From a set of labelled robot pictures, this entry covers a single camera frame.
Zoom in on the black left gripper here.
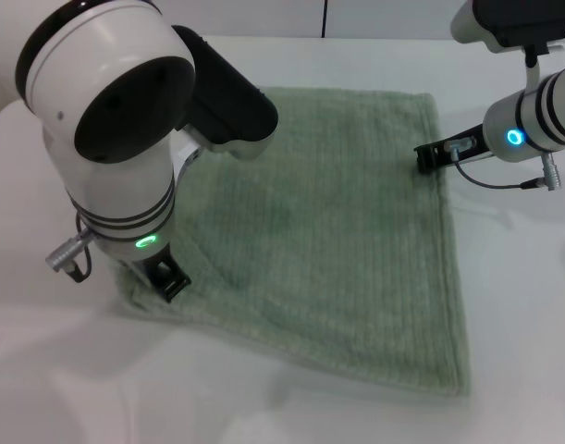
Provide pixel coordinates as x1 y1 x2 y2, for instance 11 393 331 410
132 245 192 304

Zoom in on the grey right wrist cable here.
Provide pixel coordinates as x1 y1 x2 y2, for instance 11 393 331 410
443 136 564 191

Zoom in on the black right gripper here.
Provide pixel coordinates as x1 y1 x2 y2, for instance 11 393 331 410
413 122 495 175

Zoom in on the left wrist cable with connector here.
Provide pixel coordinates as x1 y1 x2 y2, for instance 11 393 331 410
43 214 98 284

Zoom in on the green ribbed terry towel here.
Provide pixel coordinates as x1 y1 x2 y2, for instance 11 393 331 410
111 85 475 398

